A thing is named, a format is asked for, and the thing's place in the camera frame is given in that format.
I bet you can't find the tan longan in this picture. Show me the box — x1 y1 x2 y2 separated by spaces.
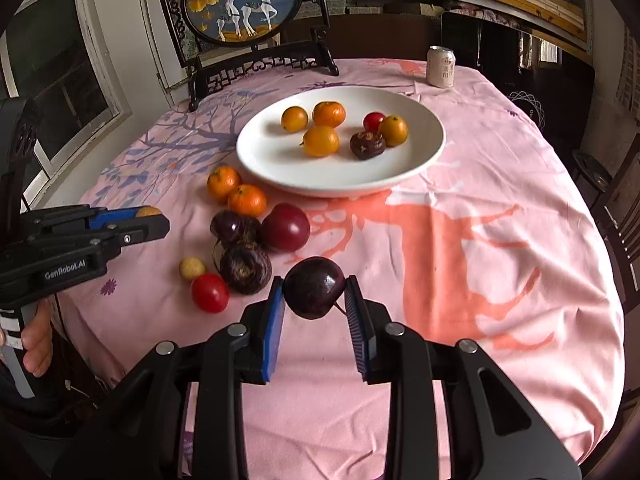
136 206 162 218
179 257 207 282

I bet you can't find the window frame left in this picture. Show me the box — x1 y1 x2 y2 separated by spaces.
1 0 131 207

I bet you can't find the large red cherry tomato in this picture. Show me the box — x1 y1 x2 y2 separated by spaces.
191 273 230 313

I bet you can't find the person's left hand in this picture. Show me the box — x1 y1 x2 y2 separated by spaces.
22 299 53 377

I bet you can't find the round deer painting screen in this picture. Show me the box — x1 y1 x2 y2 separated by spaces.
180 0 302 48

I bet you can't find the yellow kumquat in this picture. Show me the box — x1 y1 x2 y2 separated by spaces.
378 115 409 148

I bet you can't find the small dark cherry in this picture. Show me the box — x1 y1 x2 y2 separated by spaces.
282 256 346 321

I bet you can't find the large dark red plum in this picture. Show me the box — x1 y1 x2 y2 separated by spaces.
260 203 310 252

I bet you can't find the mandarin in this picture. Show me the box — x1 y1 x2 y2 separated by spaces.
312 101 346 128
206 165 243 204
227 184 268 218

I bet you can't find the dark wooden screen stand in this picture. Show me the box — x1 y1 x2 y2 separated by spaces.
160 0 340 112

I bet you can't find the small red tomato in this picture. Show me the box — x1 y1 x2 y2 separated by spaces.
362 112 386 134

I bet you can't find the pale drink can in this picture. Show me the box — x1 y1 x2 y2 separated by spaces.
426 46 456 89

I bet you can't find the dark wooden chair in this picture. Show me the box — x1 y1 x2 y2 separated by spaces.
592 134 639 314

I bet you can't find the white oval plate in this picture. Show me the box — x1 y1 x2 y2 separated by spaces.
236 86 446 197

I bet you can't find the pink printed tablecloth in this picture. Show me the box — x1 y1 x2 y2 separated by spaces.
56 60 625 460

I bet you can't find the lone orange kumquat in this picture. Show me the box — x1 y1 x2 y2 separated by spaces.
281 106 309 133

